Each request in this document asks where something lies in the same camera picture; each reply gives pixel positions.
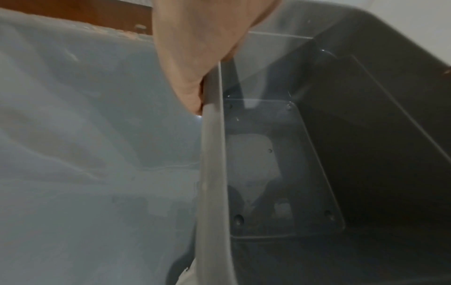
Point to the grey plastic storage bin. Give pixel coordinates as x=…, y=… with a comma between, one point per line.
x=352, y=155

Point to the white cloth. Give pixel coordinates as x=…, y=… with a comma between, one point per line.
x=186, y=276

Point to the person's left hand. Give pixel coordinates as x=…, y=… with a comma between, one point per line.
x=197, y=30

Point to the grey-blue bed sheet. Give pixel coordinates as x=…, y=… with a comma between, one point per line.
x=88, y=144

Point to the brown wooden bed frame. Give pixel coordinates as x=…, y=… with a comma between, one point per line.
x=88, y=14

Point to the person's right hand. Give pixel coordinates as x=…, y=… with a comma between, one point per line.
x=448, y=71

